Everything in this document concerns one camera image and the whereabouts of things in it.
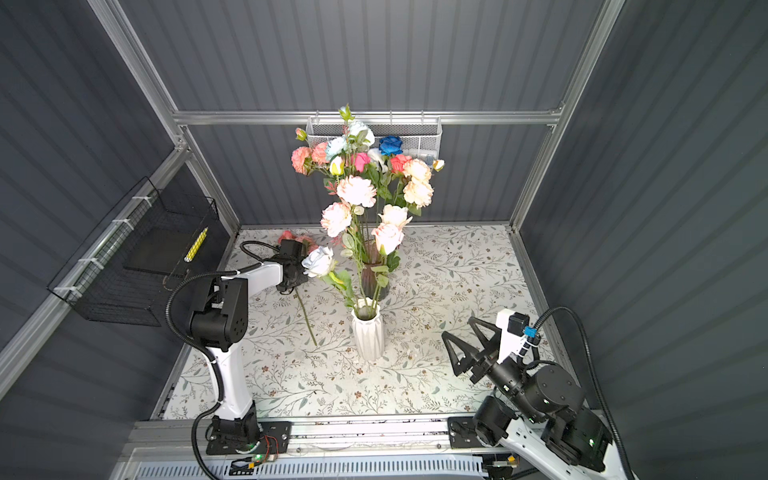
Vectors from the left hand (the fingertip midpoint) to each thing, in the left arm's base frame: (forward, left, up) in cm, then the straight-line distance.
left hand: (293, 277), depth 104 cm
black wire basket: (-8, +28, +28) cm, 41 cm away
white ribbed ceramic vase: (-31, -27, +18) cm, 45 cm away
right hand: (-38, -46, +31) cm, 67 cm away
